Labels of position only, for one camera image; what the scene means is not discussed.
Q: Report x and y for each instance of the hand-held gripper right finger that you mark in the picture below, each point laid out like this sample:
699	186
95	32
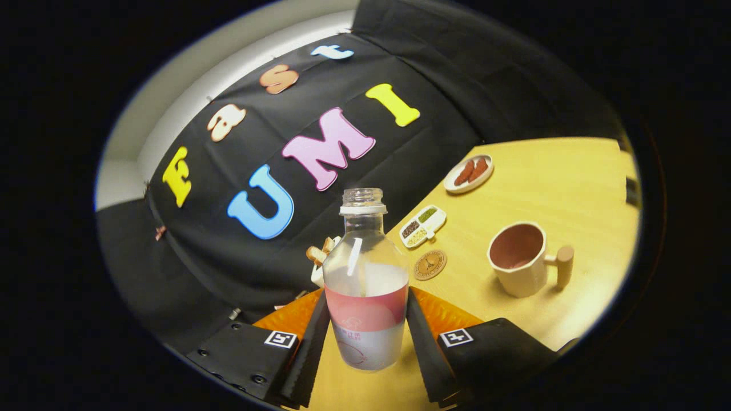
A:
425	359

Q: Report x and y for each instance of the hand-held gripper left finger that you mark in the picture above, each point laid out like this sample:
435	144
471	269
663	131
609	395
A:
308	359

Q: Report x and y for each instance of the clear juice bottle pink label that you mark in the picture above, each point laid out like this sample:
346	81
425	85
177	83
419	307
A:
365	308

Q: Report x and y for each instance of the round cork coaster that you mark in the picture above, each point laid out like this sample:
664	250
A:
430	265

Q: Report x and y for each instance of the cream toaster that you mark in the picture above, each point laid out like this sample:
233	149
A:
317	275

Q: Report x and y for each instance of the toasted bread slice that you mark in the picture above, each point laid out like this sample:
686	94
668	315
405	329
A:
315	255
328	245

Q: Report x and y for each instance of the white divided bean tray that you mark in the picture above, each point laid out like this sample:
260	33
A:
423	226

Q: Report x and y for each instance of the white round plate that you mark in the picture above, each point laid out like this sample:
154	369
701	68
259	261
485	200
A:
451	185

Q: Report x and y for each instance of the pink clothes peg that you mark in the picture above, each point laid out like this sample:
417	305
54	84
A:
160	232

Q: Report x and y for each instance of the wooden table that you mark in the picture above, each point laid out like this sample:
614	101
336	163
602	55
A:
559	171

